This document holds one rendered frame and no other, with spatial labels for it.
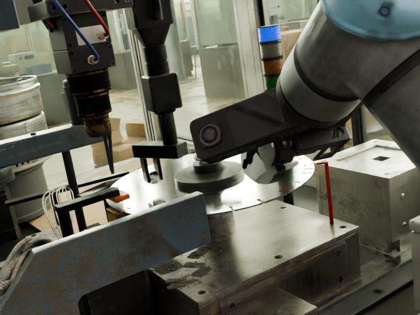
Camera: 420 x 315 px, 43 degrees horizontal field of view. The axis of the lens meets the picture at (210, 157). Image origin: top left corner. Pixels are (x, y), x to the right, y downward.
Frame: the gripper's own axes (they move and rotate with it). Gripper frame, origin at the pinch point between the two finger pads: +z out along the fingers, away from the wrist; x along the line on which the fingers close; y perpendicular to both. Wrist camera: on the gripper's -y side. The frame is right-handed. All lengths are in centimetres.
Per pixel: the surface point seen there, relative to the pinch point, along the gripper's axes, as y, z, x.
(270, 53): 21.2, 24.7, 29.6
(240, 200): 0.3, 6.7, -2.2
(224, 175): 1.5, 14.1, 4.1
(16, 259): -29.8, 14.3, -1.1
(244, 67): 30, 59, 46
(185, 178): -3.9, 16.6, 5.7
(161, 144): -7.2, 10.7, 9.8
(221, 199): -1.5, 8.8, -0.8
